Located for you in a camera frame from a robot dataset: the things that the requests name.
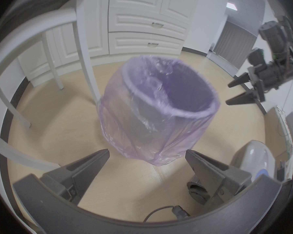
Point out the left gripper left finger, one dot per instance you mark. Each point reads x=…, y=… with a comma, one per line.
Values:
x=88, y=177

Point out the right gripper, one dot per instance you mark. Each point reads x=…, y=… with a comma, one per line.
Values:
x=273, y=74

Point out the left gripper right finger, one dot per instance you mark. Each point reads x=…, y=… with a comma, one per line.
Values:
x=207, y=174

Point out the purple plastic bag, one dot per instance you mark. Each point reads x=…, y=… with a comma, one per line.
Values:
x=127, y=130

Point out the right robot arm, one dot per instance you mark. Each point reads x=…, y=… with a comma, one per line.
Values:
x=273, y=35

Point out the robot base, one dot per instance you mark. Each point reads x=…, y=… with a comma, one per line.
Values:
x=254, y=155

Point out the white trash bin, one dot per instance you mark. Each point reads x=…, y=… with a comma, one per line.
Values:
x=146, y=106

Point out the grey curtain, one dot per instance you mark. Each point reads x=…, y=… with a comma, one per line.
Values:
x=234, y=47

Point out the white wardrobe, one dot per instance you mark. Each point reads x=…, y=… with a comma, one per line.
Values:
x=141, y=21

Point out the white chair dark grey seat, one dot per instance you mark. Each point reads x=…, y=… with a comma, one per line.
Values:
x=61, y=16

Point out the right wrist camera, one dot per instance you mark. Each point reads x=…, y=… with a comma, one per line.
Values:
x=256, y=57

